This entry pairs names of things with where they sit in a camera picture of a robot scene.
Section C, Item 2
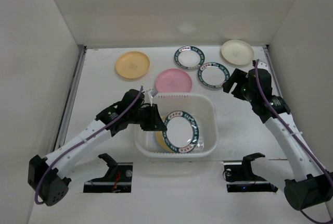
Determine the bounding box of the cream plate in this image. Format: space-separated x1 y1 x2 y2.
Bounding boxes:
221 40 254 66

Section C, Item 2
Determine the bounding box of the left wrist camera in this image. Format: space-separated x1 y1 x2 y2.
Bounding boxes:
145 89 158 105

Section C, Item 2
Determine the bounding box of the white plastic bin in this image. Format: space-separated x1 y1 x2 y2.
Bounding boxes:
134 93 219 159

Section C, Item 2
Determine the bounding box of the patterned rim plate top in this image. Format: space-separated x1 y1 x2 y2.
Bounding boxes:
174 46 206 70

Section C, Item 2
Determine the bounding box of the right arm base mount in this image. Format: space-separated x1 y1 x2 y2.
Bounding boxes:
222 153 278 193

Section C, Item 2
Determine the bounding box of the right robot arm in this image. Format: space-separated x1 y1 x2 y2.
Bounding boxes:
222 68 332 210

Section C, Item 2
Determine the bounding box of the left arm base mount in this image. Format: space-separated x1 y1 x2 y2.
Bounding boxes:
83 153 133 193

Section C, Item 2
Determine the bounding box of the pink plate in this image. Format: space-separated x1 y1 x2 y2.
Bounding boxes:
155 69 193 93

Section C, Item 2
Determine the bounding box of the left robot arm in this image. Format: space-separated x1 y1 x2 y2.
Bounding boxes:
28 88 167 206

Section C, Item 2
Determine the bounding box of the patterned rim plate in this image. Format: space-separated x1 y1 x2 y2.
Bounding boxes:
162 110 200 154
174 46 206 70
197 62 230 89

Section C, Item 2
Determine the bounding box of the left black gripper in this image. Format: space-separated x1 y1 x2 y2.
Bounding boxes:
129 103 167 131

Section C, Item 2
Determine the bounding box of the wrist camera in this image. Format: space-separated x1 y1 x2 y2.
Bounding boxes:
252 60 270 72
145 89 158 105

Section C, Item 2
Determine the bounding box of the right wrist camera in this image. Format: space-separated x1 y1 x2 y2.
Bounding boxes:
252 60 270 72

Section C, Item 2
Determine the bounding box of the orange plate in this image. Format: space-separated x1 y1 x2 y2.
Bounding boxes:
115 51 150 79
155 131 173 153

